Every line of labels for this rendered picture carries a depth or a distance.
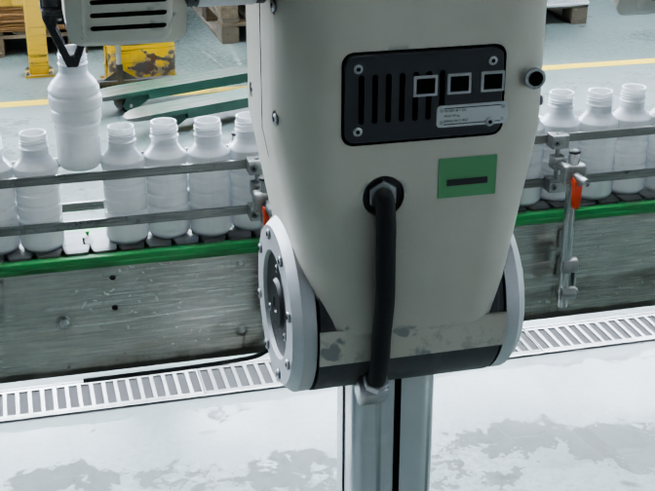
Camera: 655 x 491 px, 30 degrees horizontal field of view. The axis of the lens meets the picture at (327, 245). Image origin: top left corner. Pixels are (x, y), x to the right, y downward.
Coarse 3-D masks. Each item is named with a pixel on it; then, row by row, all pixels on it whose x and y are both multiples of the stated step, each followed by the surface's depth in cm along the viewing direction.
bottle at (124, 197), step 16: (112, 128) 167; (128, 128) 168; (112, 144) 166; (128, 144) 166; (112, 160) 166; (128, 160) 166; (144, 160) 169; (112, 192) 167; (128, 192) 167; (144, 192) 169; (112, 208) 168; (128, 208) 168; (144, 208) 170; (144, 224) 170; (112, 240) 170; (128, 240) 170
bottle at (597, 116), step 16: (592, 96) 182; (608, 96) 182; (592, 112) 183; (608, 112) 183; (592, 128) 182; (608, 128) 182; (592, 144) 183; (608, 144) 183; (592, 160) 184; (608, 160) 184; (592, 192) 186; (608, 192) 187
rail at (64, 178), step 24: (144, 168) 166; (168, 168) 167; (192, 168) 168; (216, 168) 168; (240, 168) 169; (120, 216) 168; (144, 216) 168; (168, 216) 169; (192, 216) 170; (216, 216) 171
